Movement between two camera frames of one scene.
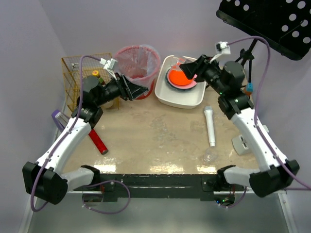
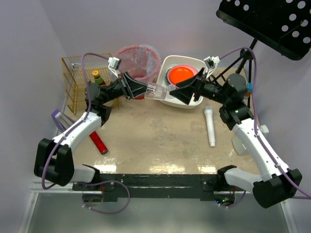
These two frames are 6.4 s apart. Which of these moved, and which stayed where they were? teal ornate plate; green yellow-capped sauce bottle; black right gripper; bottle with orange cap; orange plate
Moved: black right gripper
Stayed: green yellow-capped sauce bottle; bottle with orange cap; teal ornate plate; orange plate
